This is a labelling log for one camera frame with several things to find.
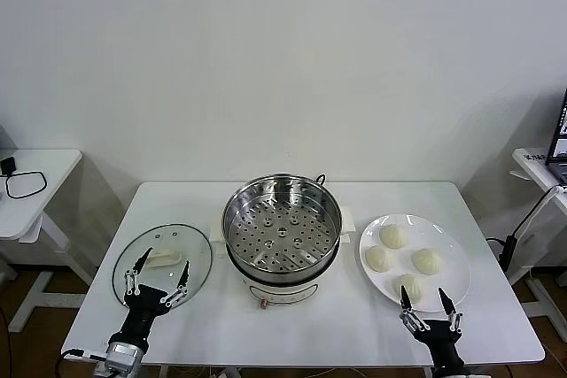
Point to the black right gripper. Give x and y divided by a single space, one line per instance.
440 347

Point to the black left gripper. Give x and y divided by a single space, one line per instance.
141 307

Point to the white steamed baozi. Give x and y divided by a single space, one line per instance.
381 258
393 236
415 290
428 261

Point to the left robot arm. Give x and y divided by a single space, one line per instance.
117 373

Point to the stainless steel steamer basket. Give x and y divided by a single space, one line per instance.
283 236

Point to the white oval plate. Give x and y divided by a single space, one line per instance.
447 236

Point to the white electric cooker base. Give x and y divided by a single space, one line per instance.
283 294

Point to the white side table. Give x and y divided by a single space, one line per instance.
53 165
529 165

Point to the small black adapter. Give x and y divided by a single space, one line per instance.
8 165

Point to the dark laptop screen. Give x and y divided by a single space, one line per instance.
559 130

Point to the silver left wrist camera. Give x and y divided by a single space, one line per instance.
128 353

